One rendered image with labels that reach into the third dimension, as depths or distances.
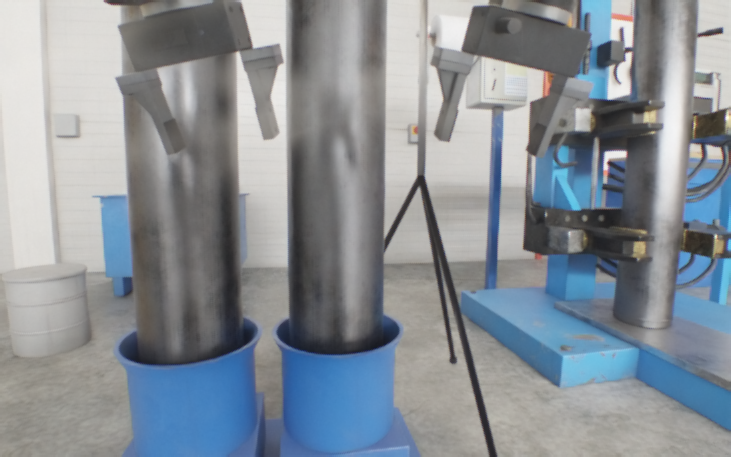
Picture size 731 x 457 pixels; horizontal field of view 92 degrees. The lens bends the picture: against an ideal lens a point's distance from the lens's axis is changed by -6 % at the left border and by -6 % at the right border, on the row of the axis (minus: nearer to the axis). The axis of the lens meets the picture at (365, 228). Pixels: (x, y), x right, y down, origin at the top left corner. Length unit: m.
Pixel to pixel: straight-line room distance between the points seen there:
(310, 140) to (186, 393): 0.53
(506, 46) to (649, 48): 1.40
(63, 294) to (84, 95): 2.04
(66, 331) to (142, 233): 1.25
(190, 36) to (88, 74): 3.21
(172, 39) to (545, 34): 0.40
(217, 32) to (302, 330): 0.57
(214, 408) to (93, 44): 3.22
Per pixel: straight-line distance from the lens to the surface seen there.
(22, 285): 1.96
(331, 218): 0.72
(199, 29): 0.47
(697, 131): 2.02
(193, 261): 0.76
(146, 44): 0.50
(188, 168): 0.75
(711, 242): 1.92
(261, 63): 0.46
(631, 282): 1.81
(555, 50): 0.50
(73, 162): 3.64
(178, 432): 0.86
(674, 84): 1.81
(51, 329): 1.98
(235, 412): 0.88
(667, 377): 1.66
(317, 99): 0.75
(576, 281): 2.18
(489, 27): 0.46
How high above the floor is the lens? 0.69
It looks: 7 degrees down
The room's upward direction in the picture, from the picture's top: straight up
